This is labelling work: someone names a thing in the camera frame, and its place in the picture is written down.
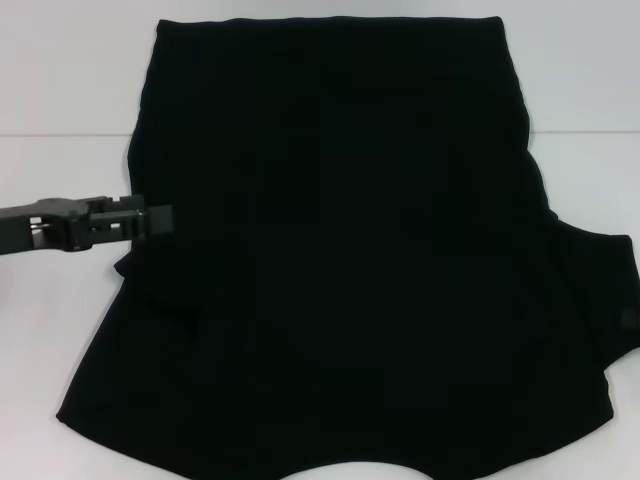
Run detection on black shirt with FREE print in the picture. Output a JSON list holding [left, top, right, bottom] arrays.
[[53, 14, 640, 480]]

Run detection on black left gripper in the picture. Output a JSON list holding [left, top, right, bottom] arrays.
[[0, 195, 174, 259]]

